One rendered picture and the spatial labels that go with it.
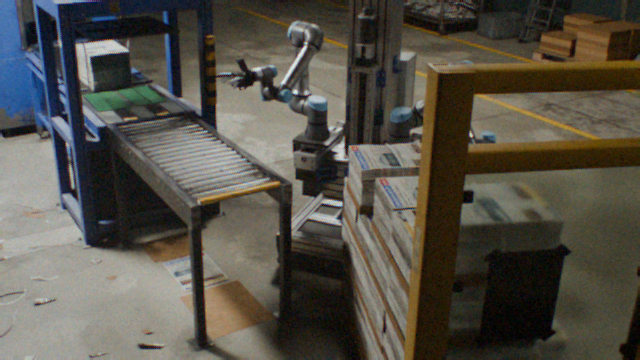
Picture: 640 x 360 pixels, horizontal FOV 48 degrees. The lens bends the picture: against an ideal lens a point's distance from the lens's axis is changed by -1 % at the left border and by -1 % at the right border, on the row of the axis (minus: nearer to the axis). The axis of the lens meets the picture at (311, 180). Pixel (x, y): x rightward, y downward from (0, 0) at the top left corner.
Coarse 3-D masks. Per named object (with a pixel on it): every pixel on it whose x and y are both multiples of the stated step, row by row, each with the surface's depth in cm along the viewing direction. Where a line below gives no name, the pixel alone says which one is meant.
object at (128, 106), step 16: (96, 96) 492; (112, 96) 493; (128, 96) 493; (144, 96) 494; (160, 96) 494; (96, 112) 462; (112, 112) 461; (128, 112) 461; (144, 112) 462; (160, 112) 462; (176, 112) 463; (192, 112) 467; (96, 128) 441
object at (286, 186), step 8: (184, 112) 463; (192, 120) 450; (200, 120) 448; (208, 128) 435; (216, 136) 422; (224, 136) 422; (232, 144) 411; (240, 152) 399; (248, 160) 390; (256, 160) 389; (264, 168) 379; (272, 176) 369; (280, 176) 369; (288, 184) 360; (272, 192) 372; (280, 192) 364; (288, 192) 362; (280, 200) 366; (288, 200) 364
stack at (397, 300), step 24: (360, 216) 335; (360, 240) 335; (360, 264) 336; (384, 264) 294; (360, 288) 341; (384, 288) 295; (360, 312) 344; (384, 312) 295; (360, 336) 344; (384, 336) 297
